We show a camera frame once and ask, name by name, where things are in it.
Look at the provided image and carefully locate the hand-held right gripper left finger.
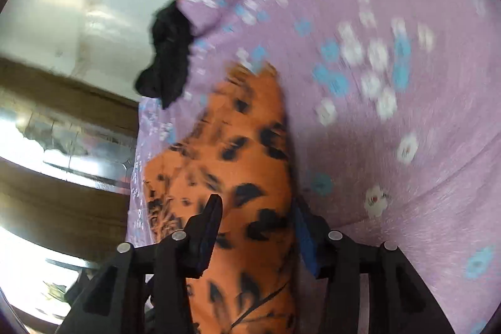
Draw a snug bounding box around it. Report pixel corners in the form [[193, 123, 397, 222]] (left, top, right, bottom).
[[55, 194, 224, 334]]

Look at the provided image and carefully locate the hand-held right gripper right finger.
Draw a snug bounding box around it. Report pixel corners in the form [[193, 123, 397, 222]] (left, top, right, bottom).
[[293, 201, 455, 334]]

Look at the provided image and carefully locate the orange black floral garment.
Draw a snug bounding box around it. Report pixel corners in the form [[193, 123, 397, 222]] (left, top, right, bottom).
[[143, 60, 304, 334]]

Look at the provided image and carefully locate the purple floral bedsheet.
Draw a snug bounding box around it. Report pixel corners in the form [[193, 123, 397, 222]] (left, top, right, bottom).
[[125, 0, 501, 334]]

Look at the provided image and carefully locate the wooden furniture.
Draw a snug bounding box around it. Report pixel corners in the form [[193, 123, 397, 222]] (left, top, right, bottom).
[[0, 58, 141, 260]]

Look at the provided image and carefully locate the black cloth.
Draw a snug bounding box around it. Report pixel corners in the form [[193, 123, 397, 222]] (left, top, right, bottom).
[[134, 0, 194, 110]]

